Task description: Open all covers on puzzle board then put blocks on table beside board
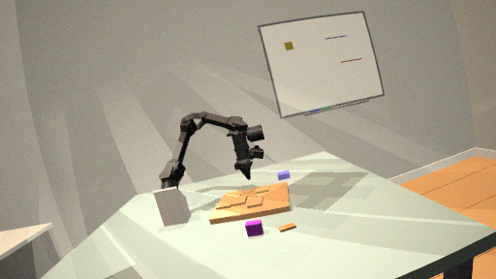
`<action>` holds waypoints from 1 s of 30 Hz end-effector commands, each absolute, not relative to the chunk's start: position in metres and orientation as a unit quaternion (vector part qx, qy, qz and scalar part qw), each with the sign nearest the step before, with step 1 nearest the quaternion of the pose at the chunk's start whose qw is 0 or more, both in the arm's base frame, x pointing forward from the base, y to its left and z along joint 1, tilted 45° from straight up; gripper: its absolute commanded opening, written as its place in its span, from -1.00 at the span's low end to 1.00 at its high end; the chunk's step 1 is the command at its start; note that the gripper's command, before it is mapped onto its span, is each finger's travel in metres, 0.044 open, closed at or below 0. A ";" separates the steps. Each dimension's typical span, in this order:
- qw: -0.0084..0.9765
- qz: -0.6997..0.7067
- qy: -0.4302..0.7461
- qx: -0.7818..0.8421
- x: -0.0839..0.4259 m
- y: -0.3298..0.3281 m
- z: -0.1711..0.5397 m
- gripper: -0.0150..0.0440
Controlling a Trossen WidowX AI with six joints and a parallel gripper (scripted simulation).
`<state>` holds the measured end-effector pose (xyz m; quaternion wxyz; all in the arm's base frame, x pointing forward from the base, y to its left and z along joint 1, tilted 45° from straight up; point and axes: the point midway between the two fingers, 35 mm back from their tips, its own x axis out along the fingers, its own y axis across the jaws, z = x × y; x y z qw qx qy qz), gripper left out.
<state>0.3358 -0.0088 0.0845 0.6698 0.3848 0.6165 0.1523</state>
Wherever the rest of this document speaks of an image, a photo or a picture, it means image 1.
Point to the magenta block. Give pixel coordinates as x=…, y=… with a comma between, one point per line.
x=254, y=228

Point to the purple rectangular block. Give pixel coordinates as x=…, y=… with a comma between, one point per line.
x=283, y=174

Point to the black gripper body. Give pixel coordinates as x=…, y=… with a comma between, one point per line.
x=242, y=155

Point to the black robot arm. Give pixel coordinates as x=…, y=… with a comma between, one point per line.
x=238, y=129

